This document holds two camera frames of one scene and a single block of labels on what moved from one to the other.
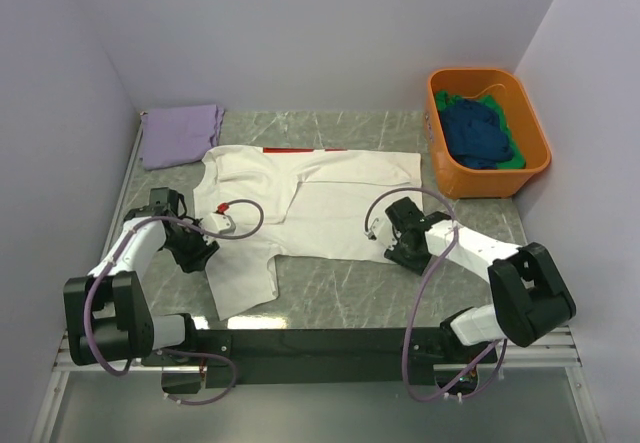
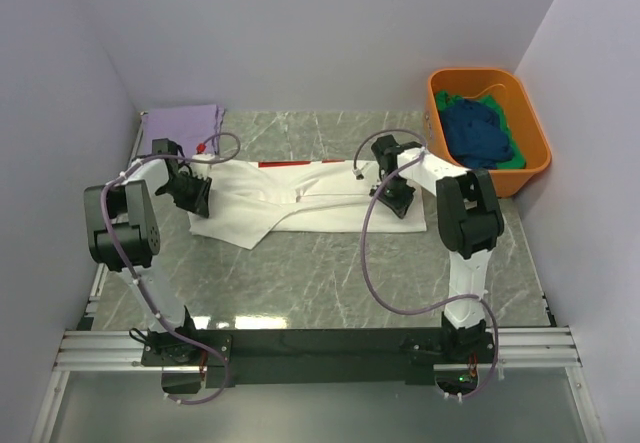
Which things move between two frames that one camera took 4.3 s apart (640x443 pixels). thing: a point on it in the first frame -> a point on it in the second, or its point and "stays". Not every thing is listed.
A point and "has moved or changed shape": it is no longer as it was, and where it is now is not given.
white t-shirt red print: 340,204 has moved or changed shape
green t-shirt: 518,160 stays
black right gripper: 416,266 -> 402,205
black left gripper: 196,260 -> 199,203
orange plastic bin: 487,135 stays
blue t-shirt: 476,134 stays
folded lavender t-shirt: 179,136 stays
